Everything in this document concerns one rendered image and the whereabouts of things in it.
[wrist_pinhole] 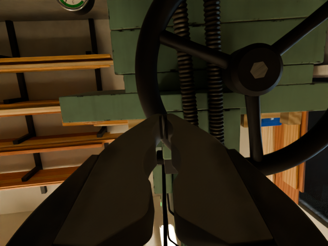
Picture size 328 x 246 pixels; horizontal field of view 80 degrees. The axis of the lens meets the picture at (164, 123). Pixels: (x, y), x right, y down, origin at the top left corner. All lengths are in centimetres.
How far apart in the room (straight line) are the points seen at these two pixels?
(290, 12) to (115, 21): 35
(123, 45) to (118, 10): 6
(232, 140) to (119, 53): 29
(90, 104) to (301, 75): 46
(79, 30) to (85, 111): 266
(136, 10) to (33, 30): 287
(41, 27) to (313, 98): 310
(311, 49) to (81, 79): 279
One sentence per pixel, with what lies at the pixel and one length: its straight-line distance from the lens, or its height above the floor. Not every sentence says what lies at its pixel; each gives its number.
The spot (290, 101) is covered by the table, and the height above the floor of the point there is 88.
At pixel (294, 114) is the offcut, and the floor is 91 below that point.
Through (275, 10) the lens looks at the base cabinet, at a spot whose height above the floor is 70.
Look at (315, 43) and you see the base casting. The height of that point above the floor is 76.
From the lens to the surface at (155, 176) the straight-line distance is 87.
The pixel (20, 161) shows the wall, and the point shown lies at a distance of 361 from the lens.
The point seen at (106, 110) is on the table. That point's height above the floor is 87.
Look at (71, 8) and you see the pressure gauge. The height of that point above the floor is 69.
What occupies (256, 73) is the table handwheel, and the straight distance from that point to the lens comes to 25.
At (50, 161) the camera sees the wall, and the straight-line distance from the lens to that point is 344.
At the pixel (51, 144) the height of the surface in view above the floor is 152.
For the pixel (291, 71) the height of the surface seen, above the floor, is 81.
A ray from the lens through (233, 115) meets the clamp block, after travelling 36.
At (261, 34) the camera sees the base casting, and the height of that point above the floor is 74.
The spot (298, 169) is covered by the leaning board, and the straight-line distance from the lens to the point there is 227.
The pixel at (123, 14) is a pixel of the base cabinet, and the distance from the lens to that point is 46.
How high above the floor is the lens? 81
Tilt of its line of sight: 13 degrees up
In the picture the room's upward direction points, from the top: 177 degrees clockwise
